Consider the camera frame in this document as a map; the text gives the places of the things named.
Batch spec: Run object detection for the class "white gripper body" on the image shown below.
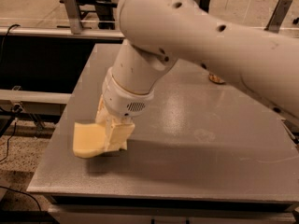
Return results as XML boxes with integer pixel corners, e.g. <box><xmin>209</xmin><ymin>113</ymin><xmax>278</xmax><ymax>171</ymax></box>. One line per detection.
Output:
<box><xmin>102</xmin><ymin>68</ymin><xmax>154</xmax><ymax>118</ymax></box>

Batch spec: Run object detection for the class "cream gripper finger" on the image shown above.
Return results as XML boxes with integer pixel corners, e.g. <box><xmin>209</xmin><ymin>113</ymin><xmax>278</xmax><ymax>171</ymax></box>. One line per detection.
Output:
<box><xmin>105</xmin><ymin>116</ymin><xmax>135</xmax><ymax>152</ymax></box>
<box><xmin>95</xmin><ymin>96</ymin><xmax>108</xmax><ymax>124</ymax></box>

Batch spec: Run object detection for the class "yellow rectangular sponge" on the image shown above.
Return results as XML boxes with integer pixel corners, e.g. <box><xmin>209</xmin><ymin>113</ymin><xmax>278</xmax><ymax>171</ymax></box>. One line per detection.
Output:
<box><xmin>73</xmin><ymin>122</ymin><xmax>106</xmax><ymax>159</ymax></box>

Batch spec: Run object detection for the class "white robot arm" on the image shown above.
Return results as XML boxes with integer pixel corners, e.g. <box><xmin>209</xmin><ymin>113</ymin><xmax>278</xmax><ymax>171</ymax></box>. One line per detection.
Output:
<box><xmin>95</xmin><ymin>0</ymin><xmax>299</xmax><ymax>147</ymax></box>

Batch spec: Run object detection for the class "grey side shelf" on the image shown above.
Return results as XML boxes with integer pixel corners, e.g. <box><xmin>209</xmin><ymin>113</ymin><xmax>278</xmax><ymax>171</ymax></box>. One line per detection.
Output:
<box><xmin>0</xmin><ymin>90</ymin><xmax>71</xmax><ymax>116</ymax></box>

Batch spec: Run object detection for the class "orange soda can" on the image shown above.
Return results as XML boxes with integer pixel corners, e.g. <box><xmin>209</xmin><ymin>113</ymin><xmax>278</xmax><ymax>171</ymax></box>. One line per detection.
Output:
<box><xmin>208</xmin><ymin>73</ymin><xmax>225</xmax><ymax>85</ymax></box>

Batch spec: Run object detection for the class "black cable on floor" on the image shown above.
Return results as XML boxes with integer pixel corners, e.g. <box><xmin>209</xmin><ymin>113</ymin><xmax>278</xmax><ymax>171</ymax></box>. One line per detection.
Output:
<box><xmin>0</xmin><ymin>105</ymin><xmax>24</xmax><ymax>163</ymax></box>

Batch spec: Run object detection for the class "left metal bracket post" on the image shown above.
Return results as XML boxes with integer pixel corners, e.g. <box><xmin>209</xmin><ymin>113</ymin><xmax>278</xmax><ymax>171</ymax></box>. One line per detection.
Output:
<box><xmin>63</xmin><ymin>0</ymin><xmax>83</xmax><ymax>35</ymax></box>

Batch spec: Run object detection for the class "metal bracket post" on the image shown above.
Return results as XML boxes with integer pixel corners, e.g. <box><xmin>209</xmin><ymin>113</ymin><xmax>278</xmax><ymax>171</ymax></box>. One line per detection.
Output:
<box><xmin>63</xmin><ymin>0</ymin><xmax>83</xmax><ymax>35</ymax></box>
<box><xmin>264</xmin><ymin>0</ymin><xmax>292</xmax><ymax>34</ymax></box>

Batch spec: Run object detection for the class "horizontal metal rail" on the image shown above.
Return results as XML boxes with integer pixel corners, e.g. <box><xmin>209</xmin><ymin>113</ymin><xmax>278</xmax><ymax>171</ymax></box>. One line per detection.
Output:
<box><xmin>8</xmin><ymin>26</ymin><xmax>124</xmax><ymax>41</ymax></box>

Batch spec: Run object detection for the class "black cable on left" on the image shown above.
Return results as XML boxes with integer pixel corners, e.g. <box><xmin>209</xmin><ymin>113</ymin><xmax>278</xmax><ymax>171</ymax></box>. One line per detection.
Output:
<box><xmin>0</xmin><ymin>23</ymin><xmax>21</xmax><ymax>67</ymax></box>

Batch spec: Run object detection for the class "right metal bracket post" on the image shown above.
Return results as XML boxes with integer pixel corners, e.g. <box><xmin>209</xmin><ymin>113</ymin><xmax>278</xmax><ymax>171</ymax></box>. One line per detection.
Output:
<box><xmin>264</xmin><ymin>0</ymin><xmax>292</xmax><ymax>34</ymax></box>

